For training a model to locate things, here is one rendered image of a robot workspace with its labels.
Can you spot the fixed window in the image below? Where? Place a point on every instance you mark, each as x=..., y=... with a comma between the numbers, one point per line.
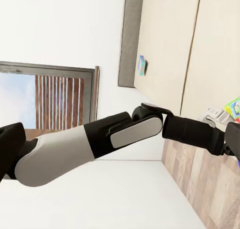
x=47, y=98

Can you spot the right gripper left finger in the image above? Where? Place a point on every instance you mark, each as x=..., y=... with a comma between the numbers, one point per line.
x=12, y=139

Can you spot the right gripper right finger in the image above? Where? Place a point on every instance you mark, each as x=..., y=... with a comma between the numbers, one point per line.
x=232, y=138

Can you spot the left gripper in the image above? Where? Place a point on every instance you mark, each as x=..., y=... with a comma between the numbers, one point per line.
x=204, y=136

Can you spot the board game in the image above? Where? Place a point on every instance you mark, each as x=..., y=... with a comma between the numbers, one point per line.
x=141, y=65
x=233, y=108

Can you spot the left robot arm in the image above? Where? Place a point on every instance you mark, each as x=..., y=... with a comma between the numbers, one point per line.
x=49, y=156

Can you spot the bed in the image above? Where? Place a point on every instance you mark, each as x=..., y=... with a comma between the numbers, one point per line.
x=191, y=49

